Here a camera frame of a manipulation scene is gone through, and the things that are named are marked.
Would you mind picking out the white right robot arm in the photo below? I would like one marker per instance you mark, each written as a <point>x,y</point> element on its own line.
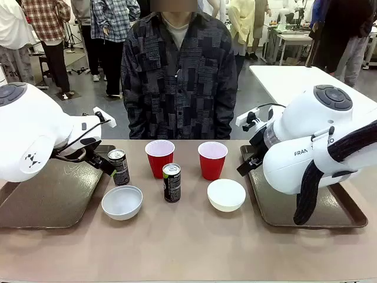
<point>294,118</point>

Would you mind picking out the brown plastic serving tray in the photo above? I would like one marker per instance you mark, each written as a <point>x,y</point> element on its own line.
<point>53,200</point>
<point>279,209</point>

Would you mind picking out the grey workbench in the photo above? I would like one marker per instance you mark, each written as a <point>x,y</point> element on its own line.
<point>290,39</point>

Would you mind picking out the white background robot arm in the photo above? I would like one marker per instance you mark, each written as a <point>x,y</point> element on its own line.
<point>283,13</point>

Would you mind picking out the red plastic cup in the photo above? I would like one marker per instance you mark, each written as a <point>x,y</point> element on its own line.
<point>159,163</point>
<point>212,165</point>

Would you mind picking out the bystander in black jacket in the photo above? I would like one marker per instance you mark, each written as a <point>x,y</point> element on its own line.
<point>341,29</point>

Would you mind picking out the person torso patchwork shirt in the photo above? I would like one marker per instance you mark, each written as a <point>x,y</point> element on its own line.
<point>179,82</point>

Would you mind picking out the black tripod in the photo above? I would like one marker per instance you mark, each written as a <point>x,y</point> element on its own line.
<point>70,38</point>

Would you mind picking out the black drink can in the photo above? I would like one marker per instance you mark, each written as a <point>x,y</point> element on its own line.
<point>120,168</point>
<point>172,184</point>

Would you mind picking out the white table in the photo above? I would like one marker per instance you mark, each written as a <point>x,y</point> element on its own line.
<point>282,82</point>

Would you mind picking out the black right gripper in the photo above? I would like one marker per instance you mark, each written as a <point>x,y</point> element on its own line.
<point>258,150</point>

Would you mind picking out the bystander in grey top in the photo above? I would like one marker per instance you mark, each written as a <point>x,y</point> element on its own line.
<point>84,17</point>

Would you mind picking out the bystander in red plaid shirt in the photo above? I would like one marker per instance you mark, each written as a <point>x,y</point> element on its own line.
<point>48,20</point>

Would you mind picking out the bystander in yellow shirt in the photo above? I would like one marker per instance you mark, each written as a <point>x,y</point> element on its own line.
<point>241,20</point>

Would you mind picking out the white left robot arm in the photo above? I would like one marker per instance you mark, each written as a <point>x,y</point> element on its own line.
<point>29,132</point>

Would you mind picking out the white bowl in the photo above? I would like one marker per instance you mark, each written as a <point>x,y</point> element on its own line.
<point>122,203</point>
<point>226,196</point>

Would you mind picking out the bystander in white shirt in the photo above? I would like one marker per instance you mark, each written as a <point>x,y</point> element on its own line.
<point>13,29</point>

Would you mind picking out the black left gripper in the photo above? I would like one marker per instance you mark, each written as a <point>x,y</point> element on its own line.
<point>92,157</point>

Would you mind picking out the bystander in blue plaid shirt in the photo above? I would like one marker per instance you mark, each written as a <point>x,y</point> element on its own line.
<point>113,20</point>

